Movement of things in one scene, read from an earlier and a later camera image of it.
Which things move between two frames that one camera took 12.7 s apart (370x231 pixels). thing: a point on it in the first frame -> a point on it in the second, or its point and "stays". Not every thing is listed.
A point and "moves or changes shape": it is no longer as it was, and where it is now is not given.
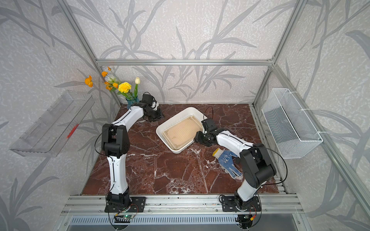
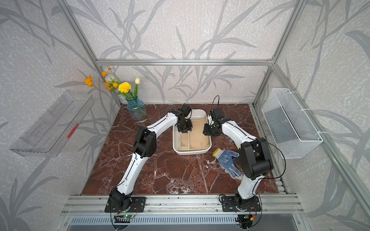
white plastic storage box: x=178 y=132 moves or changes shape
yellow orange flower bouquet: x=114 y=84 stays
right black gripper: x=197 y=138 -> x=205 y=131
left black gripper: x=160 y=116 -> x=191 y=123
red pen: x=72 y=131 stays
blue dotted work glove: x=226 y=160 stays
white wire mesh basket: x=295 y=134 stays
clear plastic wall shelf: x=50 y=133 stays
